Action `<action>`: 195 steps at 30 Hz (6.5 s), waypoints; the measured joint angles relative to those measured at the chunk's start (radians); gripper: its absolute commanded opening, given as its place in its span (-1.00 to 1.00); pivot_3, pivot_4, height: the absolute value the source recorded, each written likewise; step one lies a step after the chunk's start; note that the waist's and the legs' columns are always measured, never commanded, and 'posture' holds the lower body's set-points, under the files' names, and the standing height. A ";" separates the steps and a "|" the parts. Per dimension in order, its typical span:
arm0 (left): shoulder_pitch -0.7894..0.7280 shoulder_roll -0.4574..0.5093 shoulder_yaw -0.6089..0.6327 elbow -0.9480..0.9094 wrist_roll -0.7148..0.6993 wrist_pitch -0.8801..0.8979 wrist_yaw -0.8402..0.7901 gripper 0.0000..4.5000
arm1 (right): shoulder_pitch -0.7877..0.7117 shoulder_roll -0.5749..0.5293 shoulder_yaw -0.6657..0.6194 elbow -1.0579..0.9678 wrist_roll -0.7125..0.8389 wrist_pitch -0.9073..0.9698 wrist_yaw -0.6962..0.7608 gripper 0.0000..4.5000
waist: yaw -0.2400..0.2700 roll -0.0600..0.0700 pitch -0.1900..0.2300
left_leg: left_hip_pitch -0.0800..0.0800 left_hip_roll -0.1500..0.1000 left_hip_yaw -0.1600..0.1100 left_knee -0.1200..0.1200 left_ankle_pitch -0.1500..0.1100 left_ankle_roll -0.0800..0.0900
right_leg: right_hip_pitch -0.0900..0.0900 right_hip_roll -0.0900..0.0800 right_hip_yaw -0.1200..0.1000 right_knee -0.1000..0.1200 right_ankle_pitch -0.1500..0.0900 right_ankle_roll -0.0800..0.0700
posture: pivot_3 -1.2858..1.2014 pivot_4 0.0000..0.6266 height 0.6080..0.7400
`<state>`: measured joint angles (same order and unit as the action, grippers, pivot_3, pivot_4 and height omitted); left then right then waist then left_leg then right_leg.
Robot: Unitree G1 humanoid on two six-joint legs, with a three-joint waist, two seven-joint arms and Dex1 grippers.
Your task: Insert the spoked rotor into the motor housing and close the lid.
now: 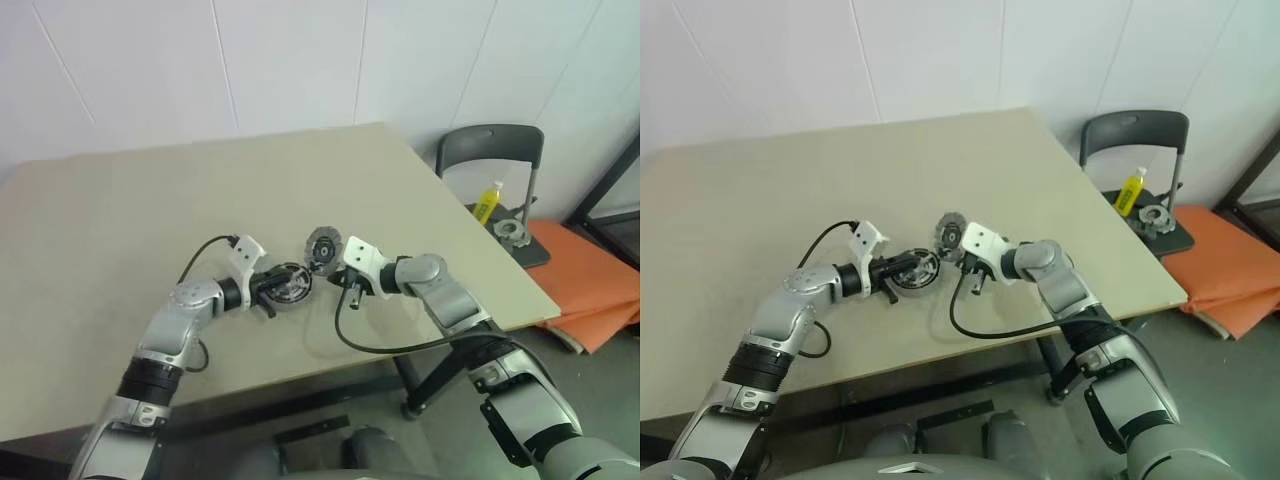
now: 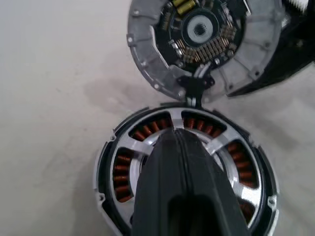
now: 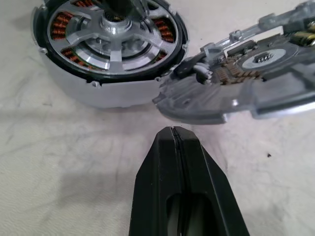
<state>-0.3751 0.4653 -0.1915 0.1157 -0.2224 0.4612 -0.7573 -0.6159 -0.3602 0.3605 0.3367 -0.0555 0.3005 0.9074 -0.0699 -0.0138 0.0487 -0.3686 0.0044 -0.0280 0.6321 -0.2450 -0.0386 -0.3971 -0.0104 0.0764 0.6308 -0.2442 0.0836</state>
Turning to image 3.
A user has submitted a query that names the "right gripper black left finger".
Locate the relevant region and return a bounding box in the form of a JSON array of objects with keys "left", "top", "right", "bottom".
[{"left": 129, "top": 126, "right": 183, "bottom": 236}]

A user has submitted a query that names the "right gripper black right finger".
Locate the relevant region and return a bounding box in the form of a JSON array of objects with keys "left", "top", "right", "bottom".
[{"left": 173, "top": 126, "right": 251, "bottom": 236}]

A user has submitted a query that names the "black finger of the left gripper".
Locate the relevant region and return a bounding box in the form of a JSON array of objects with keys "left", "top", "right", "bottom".
[{"left": 102, "top": 0, "right": 143, "bottom": 19}]

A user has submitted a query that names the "silver motor cover with board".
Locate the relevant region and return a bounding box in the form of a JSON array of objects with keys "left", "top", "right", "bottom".
[{"left": 152, "top": 0, "right": 315, "bottom": 124}]

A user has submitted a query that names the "silver motor base with coils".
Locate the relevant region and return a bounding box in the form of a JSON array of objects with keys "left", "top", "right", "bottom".
[{"left": 31, "top": 0, "right": 190, "bottom": 109}]

